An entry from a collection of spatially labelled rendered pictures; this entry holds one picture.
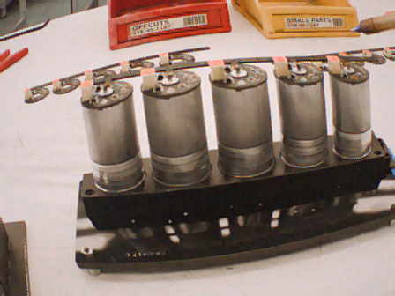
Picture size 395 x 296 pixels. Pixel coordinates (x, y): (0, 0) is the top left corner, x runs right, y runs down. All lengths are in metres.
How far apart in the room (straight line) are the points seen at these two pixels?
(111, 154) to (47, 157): 0.10
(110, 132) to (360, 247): 0.12
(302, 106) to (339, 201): 0.05
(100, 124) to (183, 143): 0.04
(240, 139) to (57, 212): 0.10
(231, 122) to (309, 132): 0.03
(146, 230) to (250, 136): 0.06
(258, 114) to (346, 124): 0.04
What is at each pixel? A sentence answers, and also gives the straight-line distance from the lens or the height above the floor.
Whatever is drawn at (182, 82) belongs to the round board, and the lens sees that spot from 0.29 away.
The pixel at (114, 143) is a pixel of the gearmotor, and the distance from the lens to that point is 0.29.
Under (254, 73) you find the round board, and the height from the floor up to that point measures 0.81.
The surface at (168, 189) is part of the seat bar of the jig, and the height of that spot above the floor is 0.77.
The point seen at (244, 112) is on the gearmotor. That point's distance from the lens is 0.28.
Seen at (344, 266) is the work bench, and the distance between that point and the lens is 0.27.
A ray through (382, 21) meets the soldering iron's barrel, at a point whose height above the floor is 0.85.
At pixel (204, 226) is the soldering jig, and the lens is 0.29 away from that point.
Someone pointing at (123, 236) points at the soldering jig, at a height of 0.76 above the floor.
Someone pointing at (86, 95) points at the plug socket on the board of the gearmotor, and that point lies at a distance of 0.29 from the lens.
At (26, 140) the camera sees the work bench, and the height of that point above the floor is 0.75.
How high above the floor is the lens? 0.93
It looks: 29 degrees down
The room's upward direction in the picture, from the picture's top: 7 degrees counter-clockwise
